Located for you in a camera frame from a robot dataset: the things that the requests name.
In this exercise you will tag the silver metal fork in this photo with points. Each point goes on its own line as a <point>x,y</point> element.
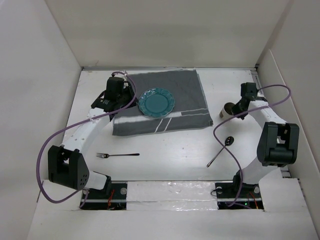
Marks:
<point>105,155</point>

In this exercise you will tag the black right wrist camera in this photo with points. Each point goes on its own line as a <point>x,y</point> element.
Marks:
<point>249,90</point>

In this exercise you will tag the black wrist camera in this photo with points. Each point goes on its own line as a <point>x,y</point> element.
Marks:
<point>249,90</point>
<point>114,88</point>

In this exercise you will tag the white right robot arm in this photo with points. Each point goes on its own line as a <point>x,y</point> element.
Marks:
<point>277,146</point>

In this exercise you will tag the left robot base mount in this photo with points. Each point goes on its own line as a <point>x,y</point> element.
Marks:
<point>113,199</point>

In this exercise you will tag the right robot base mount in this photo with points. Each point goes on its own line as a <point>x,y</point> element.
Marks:
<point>230,197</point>

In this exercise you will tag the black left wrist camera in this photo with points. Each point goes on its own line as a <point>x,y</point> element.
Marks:
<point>114,88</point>

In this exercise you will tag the dark metal spoon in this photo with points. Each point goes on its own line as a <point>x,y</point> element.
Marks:
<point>228,141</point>

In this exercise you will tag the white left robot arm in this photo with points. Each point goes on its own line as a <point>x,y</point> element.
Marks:
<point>66,163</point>

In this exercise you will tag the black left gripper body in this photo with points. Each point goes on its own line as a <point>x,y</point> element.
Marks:
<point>128,93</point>

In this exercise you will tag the grey striped cloth placemat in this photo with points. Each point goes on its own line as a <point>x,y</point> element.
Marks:
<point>190,112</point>

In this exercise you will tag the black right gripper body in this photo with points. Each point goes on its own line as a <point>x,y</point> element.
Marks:
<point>237,110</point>

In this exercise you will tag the teal ceramic plate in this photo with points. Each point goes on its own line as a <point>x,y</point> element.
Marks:
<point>156,102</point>

